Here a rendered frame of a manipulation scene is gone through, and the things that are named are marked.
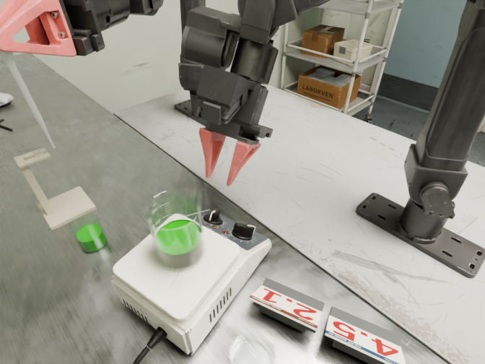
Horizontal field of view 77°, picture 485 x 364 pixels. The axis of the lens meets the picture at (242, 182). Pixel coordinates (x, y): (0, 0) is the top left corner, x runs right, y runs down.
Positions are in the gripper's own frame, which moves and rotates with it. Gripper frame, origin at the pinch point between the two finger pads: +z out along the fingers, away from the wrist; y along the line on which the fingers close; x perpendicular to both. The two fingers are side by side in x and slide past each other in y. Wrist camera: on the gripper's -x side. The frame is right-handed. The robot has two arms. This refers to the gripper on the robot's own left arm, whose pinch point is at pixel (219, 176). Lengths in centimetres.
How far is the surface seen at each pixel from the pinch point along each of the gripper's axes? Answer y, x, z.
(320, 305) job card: 20.2, -2.8, 11.5
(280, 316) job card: 15.6, -6.8, 13.0
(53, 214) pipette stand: -28.0, -1.5, 17.5
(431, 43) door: 62, 260, -104
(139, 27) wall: -100, 106, -32
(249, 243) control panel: 8.0, -2.4, 7.2
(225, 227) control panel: 3.2, 0.0, 7.3
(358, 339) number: 24.9, -7.7, 10.7
